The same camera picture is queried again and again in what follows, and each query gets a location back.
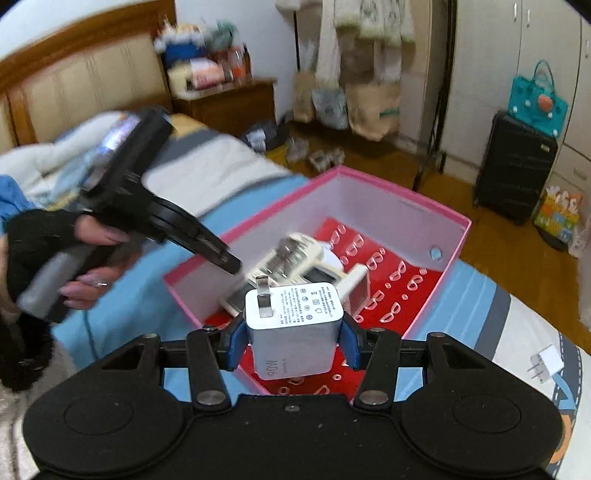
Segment white labelled power adapter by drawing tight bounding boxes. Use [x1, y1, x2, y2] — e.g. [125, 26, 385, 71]
[243, 282, 345, 381]

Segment pink storage box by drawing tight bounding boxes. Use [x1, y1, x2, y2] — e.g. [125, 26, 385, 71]
[164, 167, 472, 399]

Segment large white remote control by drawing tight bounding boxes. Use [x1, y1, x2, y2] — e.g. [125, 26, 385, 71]
[219, 233, 322, 317]

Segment slim cream remote control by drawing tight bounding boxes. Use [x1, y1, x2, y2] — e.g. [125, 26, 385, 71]
[335, 263, 370, 317]

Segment silver key bunch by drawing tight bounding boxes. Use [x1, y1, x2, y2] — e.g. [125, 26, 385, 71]
[269, 237, 304, 276]

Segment left hand black glove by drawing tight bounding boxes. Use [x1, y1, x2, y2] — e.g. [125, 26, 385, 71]
[0, 208, 144, 393]

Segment red glasses-print paper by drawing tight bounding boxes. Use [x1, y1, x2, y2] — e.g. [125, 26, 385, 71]
[202, 216, 447, 398]

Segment wooden headboard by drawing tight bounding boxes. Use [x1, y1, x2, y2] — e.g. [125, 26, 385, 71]
[1, 1, 176, 151]

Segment wooden nightstand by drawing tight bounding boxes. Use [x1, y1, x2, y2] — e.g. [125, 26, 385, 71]
[172, 77, 276, 137]

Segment black backpack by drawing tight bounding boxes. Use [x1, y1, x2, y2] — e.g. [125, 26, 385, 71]
[240, 121, 288, 153]

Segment small white plug adapter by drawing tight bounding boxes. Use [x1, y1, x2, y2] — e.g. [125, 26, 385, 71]
[528, 344, 564, 383]

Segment grey sneakers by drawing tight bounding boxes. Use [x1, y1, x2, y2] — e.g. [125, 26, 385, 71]
[286, 138, 346, 173]

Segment black clothes rack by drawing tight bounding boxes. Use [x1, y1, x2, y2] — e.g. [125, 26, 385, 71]
[276, 1, 458, 189]

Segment colourful gift bag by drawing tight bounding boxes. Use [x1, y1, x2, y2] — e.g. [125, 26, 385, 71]
[534, 185, 583, 245]

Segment black suitcase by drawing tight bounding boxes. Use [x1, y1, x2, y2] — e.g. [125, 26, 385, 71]
[473, 111, 558, 224]

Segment brown paper bag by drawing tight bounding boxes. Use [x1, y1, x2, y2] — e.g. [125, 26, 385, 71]
[345, 82, 401, 142]

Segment teal felt tote bag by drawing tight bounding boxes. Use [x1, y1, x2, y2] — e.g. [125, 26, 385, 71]
[507, 60, 568, 139]

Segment white knit cardigan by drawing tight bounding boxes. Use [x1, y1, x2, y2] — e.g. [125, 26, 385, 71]
[315, 0, 415, 88]

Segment white wardrobe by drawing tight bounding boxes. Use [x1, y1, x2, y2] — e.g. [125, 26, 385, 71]
[442, 1, 583, 186]

